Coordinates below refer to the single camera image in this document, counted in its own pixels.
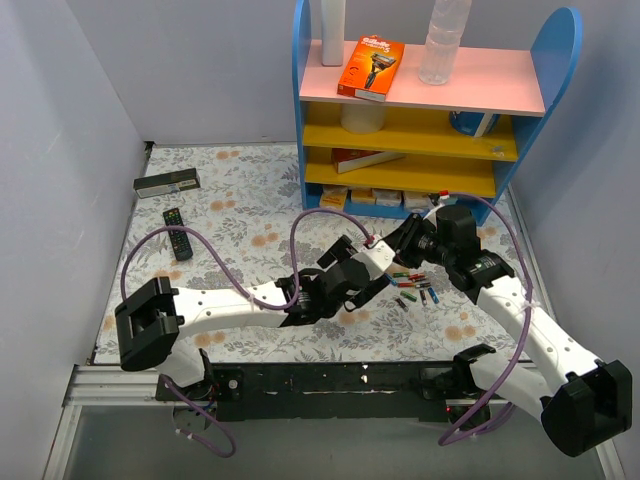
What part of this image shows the orange razor box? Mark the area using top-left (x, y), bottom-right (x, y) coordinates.
top-left (337, 35), bottom-right (405, 102)

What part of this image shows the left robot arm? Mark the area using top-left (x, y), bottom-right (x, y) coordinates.
top-left (115, 237), bottom-right (394, 400)

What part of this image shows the clear plastic water bottle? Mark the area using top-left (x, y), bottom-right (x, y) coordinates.
top-left (419, 0), bottom-right (472, 85)

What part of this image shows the white cylinder roll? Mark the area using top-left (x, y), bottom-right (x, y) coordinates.
top-left (340, 104), bottom-right (386, 135)

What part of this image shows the red white book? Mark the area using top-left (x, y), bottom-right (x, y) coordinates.
top-left (331, 148), bottom-right (405, 174)

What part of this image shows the blue white cup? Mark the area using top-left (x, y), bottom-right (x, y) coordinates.
top-left (449, 111), bottom-right (500, 138)

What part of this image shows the blue battery right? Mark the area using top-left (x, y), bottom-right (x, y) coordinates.
top-left (427, 287), bottom-right (439, 304)

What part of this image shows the blue yellow pink shelf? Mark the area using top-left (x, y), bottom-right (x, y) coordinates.
top-left (292, 1), bottom-right (583, 222)

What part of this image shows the white tall bottle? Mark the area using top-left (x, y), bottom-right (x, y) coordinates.
top-left (321, 0), bottom-right (346, 67)

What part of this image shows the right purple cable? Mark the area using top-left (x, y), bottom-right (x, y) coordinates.
top-left (429, 189), bottom-right (536, 447)

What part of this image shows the black rectangular box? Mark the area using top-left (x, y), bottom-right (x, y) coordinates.
top-left (133, 168), bottom-right (201, 199)

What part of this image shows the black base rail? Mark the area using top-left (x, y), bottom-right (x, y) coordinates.
top-left (183, 361), bottom-right (481, 422)

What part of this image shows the floral table cloth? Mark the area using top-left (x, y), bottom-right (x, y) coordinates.
top-left (92, 144), bottom-right (515, 364)

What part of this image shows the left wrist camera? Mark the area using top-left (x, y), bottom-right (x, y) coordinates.
top-left (354, 240), bottom-right (395, 279)

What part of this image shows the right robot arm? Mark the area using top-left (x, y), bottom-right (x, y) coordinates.
top-left (385, 205), bottom-right (633, 457)

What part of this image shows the black remote control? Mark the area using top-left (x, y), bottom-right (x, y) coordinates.
top-left (163, 208), bottom-right (193, 262)

